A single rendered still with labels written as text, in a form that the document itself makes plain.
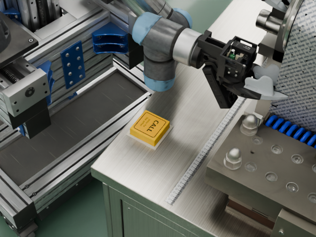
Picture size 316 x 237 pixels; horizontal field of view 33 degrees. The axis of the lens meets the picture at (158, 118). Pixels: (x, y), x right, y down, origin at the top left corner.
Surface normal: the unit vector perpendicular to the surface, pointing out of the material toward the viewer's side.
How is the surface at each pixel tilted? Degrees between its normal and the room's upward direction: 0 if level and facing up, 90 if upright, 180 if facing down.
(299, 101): 90
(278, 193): 0
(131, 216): 90
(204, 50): 90
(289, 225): 90
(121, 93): 0
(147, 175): 0
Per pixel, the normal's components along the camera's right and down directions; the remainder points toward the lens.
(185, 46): -0.35, -0.01
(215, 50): -0.53, 0.65
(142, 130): 0.02, -0.63
